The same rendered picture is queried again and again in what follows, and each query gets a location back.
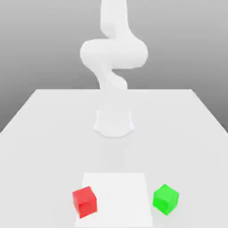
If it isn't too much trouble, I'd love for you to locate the small red cube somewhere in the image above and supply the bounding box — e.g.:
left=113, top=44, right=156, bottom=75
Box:
left=72, top=186, right=98, bottom=219

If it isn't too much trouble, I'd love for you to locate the small green cube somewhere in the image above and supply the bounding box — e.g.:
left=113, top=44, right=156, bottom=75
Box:
left=152, top=183, right=179, bottom=216

